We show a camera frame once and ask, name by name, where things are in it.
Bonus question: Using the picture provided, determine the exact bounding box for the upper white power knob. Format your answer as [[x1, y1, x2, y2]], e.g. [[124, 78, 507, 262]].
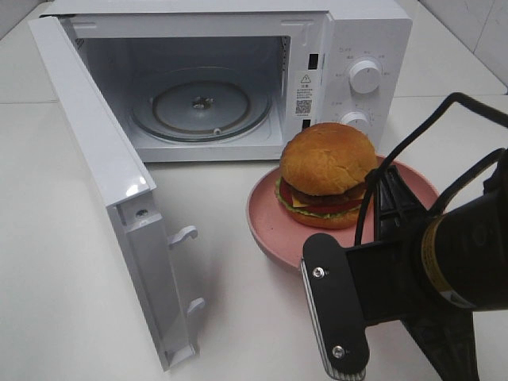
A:
[[348, 59, 381, 94]]

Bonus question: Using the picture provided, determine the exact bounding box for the glass microwave turntable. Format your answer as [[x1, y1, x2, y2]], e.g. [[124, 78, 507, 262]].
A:
[[131, 67, 271, 143]]

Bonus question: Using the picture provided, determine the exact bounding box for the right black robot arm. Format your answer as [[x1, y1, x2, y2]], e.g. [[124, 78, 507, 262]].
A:
[[348, 148, 507, 380]]

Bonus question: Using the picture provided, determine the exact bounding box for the white microwave oven body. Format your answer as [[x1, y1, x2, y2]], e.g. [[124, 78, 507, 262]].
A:
[[38, 1, 412, 163]]

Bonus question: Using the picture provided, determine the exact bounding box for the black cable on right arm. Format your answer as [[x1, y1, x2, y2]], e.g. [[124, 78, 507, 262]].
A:
[[353, 92, 508, 249]]

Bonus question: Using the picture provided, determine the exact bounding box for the burger with sesame-free bun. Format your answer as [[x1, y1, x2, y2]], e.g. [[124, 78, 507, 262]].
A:
[[275, 122, 378, 229]]

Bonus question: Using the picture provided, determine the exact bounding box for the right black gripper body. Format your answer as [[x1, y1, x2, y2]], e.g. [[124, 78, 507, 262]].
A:
[[348, 216, 475, 328]]

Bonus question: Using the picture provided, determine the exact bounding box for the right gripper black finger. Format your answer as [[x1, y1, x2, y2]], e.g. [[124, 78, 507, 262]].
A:
[[404, 317, 476, 380], [373, 166, 427, 244]]

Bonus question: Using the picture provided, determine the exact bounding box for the white warning label sticker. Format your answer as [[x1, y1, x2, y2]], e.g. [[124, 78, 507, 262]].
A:
[[294, 70, 318, 117]]

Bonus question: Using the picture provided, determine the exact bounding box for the white microwave door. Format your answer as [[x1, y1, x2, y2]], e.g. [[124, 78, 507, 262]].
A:
[[29, 17, 205, 369]]

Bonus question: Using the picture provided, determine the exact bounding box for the lower white timer knob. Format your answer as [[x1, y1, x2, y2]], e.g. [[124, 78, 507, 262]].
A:
[[341, 111, 371, 131]]

